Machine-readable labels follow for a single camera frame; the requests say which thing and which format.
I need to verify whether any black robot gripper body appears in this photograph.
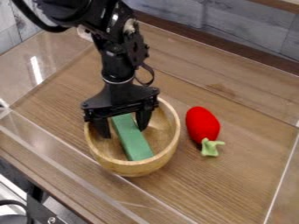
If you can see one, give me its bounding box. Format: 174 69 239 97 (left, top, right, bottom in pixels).
81 83 161 122

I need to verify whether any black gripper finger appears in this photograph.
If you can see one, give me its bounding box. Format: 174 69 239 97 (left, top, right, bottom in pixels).
93 118 111 138
135 108 154 131

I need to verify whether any light wooden bowl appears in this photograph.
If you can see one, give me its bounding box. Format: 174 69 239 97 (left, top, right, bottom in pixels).
85 98 182 177

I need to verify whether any green rectangular stick block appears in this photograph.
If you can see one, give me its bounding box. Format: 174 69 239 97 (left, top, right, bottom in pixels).
113 114 155 161

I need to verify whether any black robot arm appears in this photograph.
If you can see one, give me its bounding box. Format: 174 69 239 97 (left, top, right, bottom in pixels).
13 0 161 138

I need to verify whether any red plush strawberry toy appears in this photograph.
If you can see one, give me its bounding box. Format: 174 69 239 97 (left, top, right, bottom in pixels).
186 107 225 157

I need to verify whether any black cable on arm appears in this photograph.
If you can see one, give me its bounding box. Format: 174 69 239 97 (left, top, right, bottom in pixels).
134 61 157 88

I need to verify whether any clear acrylic enclosure wall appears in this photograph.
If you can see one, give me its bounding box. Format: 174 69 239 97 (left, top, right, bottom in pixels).
0 16 299 224

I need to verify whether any black metal table mount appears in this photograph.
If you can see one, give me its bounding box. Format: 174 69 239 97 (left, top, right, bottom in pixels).
0 186 63 224

